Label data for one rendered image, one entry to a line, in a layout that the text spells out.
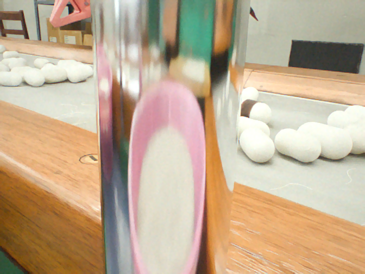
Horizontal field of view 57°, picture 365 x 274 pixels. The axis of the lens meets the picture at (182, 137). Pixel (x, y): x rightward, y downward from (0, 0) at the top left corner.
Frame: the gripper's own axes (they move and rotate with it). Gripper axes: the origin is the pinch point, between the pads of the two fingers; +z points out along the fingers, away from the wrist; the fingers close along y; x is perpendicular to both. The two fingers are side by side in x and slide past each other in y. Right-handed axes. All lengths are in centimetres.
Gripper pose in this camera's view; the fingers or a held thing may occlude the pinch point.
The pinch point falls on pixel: (56, 21)
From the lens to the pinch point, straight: 64.2
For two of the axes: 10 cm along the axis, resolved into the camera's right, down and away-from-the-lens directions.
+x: 3.7, 5.9, 7.2
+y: 7.7, 2.3, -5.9
